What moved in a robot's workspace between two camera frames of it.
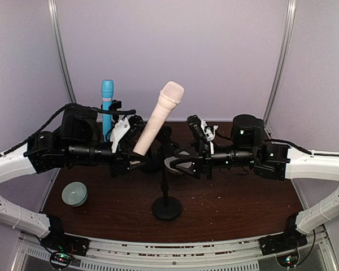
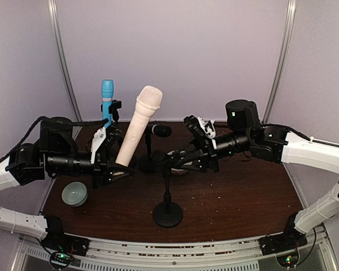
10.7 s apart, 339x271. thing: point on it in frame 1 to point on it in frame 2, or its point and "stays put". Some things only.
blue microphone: x=107 y=96 stays put
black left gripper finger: x=137 y=165 to x=120 y=173
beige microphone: x=170 y=95 to x=149 y=100
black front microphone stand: x=114 y=105 stays put
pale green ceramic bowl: x=74 y=193 stays put
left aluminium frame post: x=56 y=26 stays put
